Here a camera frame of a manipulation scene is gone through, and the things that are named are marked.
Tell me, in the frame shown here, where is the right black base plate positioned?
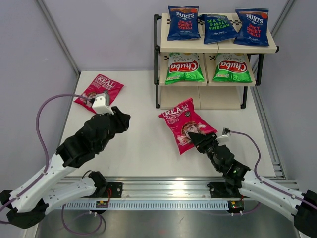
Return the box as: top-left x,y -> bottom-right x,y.
207,181 -> 242,199

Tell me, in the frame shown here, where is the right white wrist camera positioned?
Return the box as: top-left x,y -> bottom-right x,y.
216,127 -> 231,144

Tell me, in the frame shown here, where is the white slotted cable duct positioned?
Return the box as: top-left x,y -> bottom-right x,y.
65,199 -> 229,211

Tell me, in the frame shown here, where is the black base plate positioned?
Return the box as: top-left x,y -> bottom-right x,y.
98,182 -> 123,199
207,181 -> 242,199

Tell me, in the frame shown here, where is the blue Burts chilli bag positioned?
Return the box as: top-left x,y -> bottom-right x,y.
233,8 -> 269,46
167,5 -> 201,41

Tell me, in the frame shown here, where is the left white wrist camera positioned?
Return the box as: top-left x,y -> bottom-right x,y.
92,92 -> 114,115

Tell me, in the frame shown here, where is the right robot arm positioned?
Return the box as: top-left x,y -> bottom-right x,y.
188,132 -> 317,238

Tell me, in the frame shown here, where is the green Chuba bag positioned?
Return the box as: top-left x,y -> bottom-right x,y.
212,53 -> 252,83
165,52 -> 205,85

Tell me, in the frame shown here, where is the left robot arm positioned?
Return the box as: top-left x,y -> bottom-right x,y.
0,107 -> 131,229

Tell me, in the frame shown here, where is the beige three-tier shelf rack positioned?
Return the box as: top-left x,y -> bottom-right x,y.
154,13 -> 279,110

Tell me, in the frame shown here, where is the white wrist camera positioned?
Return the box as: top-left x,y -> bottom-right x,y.
216,127 -> 231,144
92,92 -> 114,115

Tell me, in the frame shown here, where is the pink real chips bag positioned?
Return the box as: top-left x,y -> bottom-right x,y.
74,74 -> 124,114
158,98 -> 217,154

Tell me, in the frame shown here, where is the blue Burts sea salt bag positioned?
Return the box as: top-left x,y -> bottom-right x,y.
198,14 -> 239,45

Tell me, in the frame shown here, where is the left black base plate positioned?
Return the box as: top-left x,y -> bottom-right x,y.
98,182 -> 123,199

